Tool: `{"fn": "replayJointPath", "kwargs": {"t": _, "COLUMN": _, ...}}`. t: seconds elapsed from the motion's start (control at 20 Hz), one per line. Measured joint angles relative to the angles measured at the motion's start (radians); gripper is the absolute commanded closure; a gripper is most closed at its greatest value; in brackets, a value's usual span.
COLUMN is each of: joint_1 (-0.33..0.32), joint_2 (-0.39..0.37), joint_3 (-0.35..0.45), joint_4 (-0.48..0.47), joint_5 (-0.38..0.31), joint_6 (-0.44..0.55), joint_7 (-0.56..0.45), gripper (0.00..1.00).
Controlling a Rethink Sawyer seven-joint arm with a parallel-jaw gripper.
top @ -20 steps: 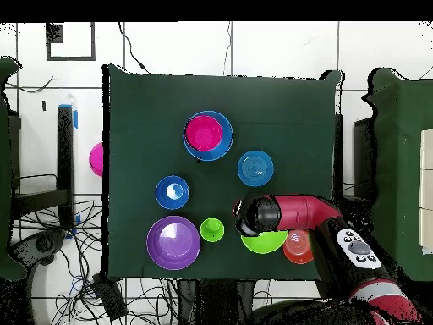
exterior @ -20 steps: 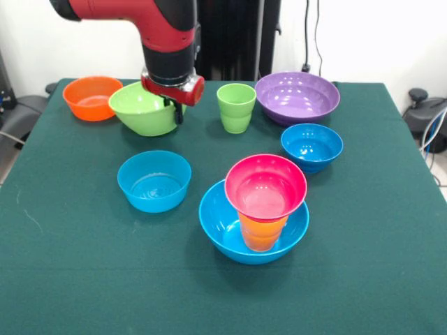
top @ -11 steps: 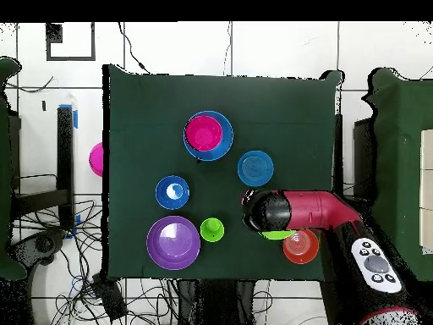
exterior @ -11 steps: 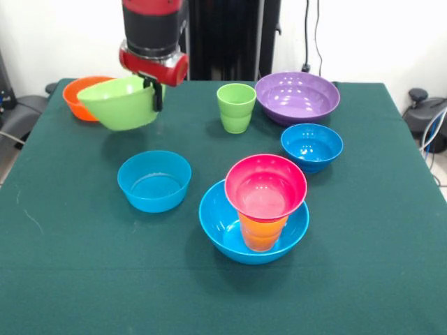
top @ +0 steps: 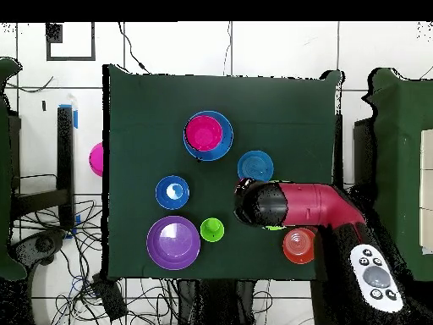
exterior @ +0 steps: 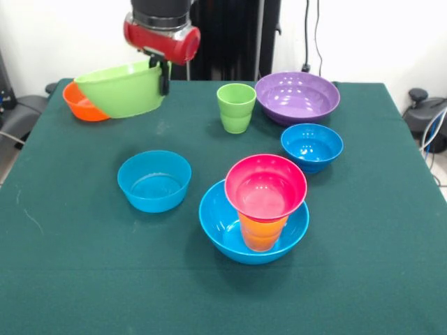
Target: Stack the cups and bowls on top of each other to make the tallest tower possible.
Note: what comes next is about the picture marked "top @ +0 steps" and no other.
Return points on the large light blue bowl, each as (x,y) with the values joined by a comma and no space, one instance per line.
(226,138)

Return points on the large green bowl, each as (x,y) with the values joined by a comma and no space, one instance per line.
(273,228)

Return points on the small pink bowl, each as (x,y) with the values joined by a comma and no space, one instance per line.
(204,133)

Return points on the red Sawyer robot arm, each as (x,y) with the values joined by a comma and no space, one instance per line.
(318,203)

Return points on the white box stack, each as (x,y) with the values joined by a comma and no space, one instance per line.
(428,189)

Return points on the small light blue bowl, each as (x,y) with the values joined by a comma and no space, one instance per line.
(255,166)

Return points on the green cup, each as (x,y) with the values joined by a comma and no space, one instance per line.
(212,230)

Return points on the small dark blue bowl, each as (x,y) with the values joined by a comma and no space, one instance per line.
(172,193)

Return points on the orange bowl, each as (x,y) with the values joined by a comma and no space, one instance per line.
(297,247)

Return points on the dark green table cloth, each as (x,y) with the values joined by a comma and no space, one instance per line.
(270,101)

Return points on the large purple bowl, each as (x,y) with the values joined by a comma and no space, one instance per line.
(173,243)

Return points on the magenta bowl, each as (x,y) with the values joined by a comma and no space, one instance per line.
(97,159)

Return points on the neighbouring green table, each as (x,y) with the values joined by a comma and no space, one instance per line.
(5,169)
(399,152)

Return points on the black power strip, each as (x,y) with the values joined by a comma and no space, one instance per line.
(110,298)

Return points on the black metal stand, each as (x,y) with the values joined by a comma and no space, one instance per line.
(65,152)

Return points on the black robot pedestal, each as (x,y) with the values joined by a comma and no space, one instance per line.
(216,304)

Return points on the black square frame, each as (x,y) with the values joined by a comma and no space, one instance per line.
(93,40)

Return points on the black pedestal leg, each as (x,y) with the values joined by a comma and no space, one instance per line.
(37,245)

